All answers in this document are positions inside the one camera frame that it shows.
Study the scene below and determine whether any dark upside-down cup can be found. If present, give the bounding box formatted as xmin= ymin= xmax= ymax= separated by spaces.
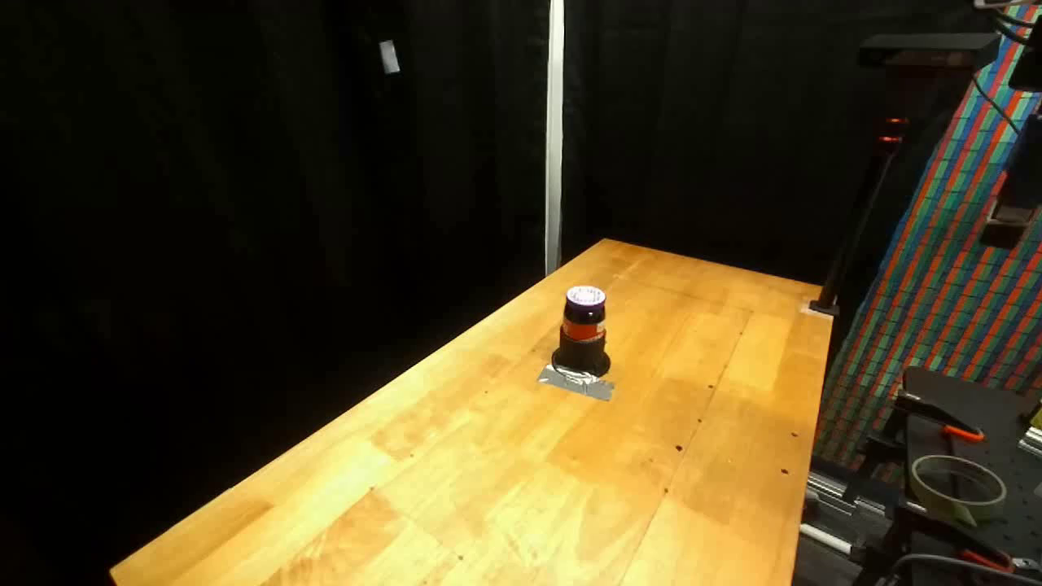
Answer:
xmin=550 ymin=283 xmax=616 ymax=380

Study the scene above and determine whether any white vertical pole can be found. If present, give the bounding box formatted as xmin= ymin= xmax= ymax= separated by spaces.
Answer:
xmin=541 ymin=0 xmax=571 ymax=276

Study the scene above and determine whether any small white hanging tag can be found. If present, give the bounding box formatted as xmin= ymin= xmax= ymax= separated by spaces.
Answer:
xmin=376 ymin=37 xmax=405 ymax=78

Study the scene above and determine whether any colourful striped panel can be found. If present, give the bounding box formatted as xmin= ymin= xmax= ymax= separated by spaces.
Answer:
xmin=816 ymin=20 xmax=1042 ymax=472

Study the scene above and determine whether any beige tape roll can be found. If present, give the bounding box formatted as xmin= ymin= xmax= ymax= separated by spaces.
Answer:
xmin=906 ymin=450 xmax=1013 ymax=529

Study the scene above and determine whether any aluminium rail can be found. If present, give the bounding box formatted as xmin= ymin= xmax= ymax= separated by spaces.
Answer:
xmin=797 ymin=458 xmax=908 ymax=559

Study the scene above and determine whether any black camera stand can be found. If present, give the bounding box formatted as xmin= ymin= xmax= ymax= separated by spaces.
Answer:
xmin=807 ymin=28 xmax=1004 ymax=320

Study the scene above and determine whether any orange clamp handle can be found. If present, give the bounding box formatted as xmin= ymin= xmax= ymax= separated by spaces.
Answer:
xmin=938 ymin=420 xmax=990 ymax=447

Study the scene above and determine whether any black cable over panel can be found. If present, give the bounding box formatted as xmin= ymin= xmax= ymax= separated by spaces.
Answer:
xmin=968 ymin=4 xmax=1042 ymax=148

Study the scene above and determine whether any black cable near rail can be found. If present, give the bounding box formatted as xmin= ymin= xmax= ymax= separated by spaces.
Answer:
xmin=885 ymin=547 xmax=1042 ymax=586

